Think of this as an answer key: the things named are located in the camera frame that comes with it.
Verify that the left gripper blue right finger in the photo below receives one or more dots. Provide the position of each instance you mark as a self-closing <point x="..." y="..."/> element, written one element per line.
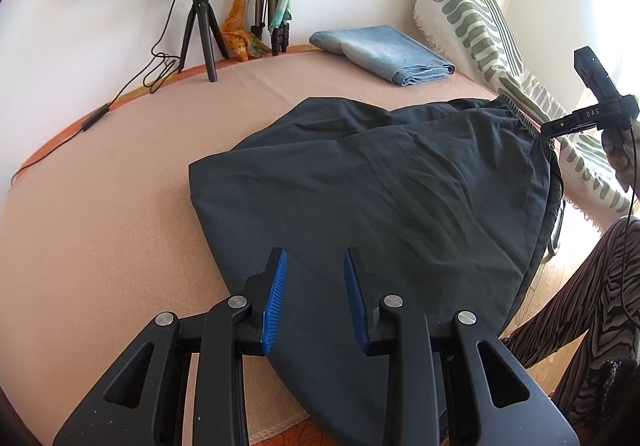
<point x="362" y="301"/>

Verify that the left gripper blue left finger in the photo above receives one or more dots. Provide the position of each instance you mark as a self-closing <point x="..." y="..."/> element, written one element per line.
<point x="264" y="293"/>

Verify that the dark grey pants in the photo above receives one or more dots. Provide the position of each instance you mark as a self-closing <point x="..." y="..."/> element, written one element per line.
<point x="450" y="205"/>

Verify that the right hand glove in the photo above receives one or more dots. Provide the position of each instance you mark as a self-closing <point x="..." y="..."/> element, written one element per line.
<point x="622" y="152"/>

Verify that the peach bed sheet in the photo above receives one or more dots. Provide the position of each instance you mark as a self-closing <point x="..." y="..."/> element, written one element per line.
<point x="101" y="236"/>

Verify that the white green patterned blanket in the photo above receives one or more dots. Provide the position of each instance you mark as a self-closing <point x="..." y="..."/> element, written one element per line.
<point x="474" y="36"/>

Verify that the striped pleated skirt legs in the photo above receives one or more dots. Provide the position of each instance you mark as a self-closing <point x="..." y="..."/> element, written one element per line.
<point x="600" y="304"/>

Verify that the folded blue jeans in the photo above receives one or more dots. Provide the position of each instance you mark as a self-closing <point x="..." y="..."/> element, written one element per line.
<point x="386" y="52"/>

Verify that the colourful orange scarf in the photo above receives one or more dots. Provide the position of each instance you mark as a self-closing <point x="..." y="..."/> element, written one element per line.
<point x="241" y="43"/>

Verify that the black mini tripod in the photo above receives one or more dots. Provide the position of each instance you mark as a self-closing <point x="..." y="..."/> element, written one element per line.
<point x="201" y="14"/>

